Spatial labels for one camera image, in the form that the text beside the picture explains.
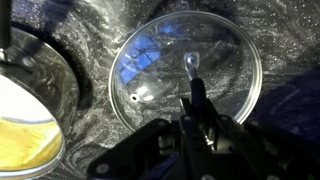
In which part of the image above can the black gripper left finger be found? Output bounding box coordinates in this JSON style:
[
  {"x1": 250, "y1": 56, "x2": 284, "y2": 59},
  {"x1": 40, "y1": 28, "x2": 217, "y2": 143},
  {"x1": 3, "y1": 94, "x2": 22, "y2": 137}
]
[{"x1": 180, "y1": 98, "x2": 214, "y2": 180}]

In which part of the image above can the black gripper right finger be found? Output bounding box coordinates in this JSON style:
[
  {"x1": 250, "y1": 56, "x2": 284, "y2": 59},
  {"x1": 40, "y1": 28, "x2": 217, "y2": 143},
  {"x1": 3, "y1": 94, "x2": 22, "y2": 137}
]
[{"x1": 204, "y1": 100, "x2": 247, "y2": 180}]

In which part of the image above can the glass pot lid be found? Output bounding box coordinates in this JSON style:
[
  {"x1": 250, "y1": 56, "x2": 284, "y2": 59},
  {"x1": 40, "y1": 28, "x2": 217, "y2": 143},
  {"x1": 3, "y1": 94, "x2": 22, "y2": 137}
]
[{"x1": 109, "y1": 11, "x2": 262, "y2": 132}]

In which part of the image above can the steel pot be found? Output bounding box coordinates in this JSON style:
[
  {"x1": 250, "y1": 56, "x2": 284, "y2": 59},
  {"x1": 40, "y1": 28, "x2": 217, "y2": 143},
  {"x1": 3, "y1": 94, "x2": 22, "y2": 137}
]
[{"x1": 0, "y1": 28, "x2": 80, "y2": 180}]

